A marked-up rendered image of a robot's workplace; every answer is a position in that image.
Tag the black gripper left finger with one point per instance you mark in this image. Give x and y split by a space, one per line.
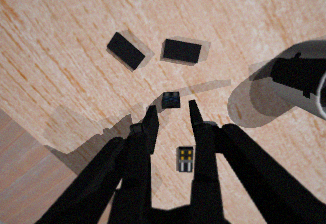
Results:
86 198

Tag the grey mug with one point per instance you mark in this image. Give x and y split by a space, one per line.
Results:
298 74

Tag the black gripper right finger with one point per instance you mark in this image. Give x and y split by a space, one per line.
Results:
279 197

